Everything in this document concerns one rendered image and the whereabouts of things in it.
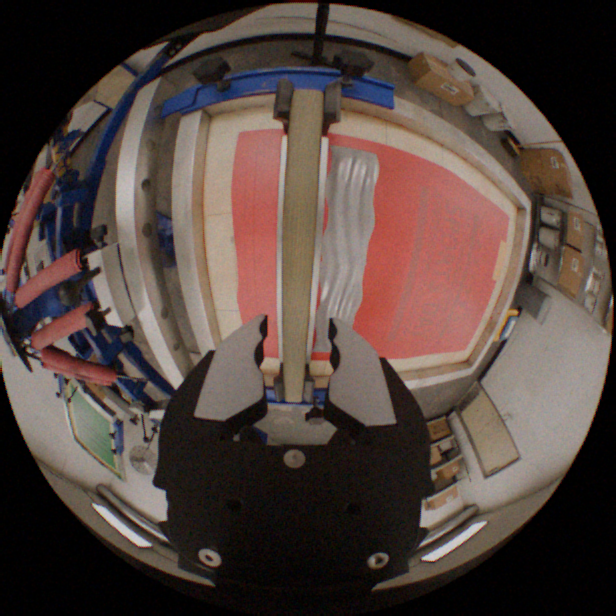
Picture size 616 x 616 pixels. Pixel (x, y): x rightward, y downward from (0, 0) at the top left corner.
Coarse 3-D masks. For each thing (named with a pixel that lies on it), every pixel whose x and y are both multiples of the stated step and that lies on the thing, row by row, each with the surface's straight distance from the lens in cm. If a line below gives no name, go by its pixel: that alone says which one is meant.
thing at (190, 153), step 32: (256, 96) 31; (192, 128) 32; (416, 128) 36; (448, 128) 38; (192, 160) 29; (480, 160) 43; (192, 192) 28; (512, 192) 54; (192, 224) 28; (192, 256) 28; (512, 256) 62; (192, 288) 30; (512, 288) 61; (192, 320) 33; (480, 352) 66; (320, 384) 40; (416, 384) 51
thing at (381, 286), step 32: (256, 288) 29; (320, 288) 29; (384, 288) 32; (480, 288) 51; (384, 320) 35; (480, 320) 59; (320, 352) 36; (384, 352) 41; (416, 352) 46; (448, 352) 56
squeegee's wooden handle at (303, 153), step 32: (320, 96) 21; (288, 128) 19; (320, 128) 18; (288, 160) 17; (288, 192) 16; (288, 224) 16; (288, 256) 16; (288, 288) 17; (288, 320) 19; (288, 352) 22; (288, 384) 26
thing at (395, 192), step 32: (256, 160) 29; (384, 160) 31; (416, 160) 34; (256, 192) 27; (384, 192) 29; (416, 192) 32; (448, 192) 38; (256, 224) 27; (384, 224) 29; (256, 256) 28; (384, 256) 30
